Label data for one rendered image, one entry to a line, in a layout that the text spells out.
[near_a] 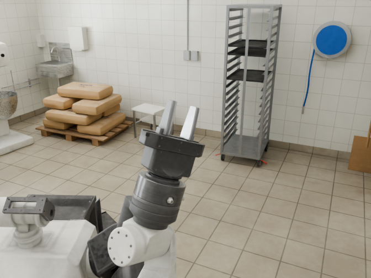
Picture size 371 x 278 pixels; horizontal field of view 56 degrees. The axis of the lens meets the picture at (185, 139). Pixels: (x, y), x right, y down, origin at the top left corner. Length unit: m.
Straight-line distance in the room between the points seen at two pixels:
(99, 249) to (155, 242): 0.25
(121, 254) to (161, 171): 0.15
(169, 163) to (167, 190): 0.05
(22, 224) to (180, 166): 0.41
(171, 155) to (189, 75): 4.40
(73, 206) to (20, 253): 0.20
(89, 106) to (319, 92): 2.95
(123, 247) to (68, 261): 0.25
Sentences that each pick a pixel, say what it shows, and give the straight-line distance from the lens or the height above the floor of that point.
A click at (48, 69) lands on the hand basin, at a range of 5.99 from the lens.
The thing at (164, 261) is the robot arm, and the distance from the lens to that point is 0.69.
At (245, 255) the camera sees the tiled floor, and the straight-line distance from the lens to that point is 2.94.
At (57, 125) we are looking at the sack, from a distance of 5.28.
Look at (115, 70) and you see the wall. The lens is 5.61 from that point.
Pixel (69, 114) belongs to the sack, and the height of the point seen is 0.40.
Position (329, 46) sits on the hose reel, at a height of 1.39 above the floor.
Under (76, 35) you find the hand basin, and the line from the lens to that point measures 5.81.
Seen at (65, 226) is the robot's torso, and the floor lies 1.38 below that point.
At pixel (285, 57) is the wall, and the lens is 4.54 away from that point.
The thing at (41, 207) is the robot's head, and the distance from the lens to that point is 0.80.
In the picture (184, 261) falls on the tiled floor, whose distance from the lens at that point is 2.85.
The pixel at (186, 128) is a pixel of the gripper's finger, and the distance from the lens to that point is 0.62.
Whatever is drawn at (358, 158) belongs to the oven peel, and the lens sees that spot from 4.51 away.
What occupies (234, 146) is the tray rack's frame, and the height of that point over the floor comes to 0.15.
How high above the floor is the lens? 1.90
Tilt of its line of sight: 22 degrees down
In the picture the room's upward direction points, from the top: straight up
